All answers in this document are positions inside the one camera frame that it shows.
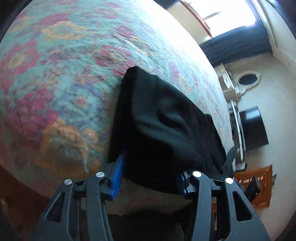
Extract black pants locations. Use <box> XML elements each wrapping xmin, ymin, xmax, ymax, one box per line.
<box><xmin>108</xmin><ymin>66</ymin><xmax>237</xmax><ymax>194</ymax></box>

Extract white tv stand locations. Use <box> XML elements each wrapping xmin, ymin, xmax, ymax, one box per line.
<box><xmin>227</xmin><ymin>100</ymin><xmax>246</xmax><ymax>165</ymax></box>

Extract black television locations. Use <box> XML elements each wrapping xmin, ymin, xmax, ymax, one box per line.
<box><xmin>239</xmin><ymin>106</ymin><xmax>269</xmax><ymax>151</ymax></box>

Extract white vanity with oval mirror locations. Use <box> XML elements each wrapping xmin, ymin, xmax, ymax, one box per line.
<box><xmin>214</xmin><ymin>64</ymin><xmax>261</xmax><ymax>102</ymax></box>

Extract dark blue right curtain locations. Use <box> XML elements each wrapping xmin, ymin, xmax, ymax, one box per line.
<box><xmin>200</xmin><ymin>21</ymin><xmax>273</xmax><ymax>67</ymax></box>

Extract floral bedspread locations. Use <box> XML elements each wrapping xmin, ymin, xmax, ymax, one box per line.
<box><xmin>0</xmin><ymin>0</ymin><xmax>234</xmax><ymax>214</ymax></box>

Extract window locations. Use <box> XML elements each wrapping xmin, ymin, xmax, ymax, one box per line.
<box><xmin>181</xmin><ymin>0</ymin><xmax>258</xmax><ymax>37</ymax></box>

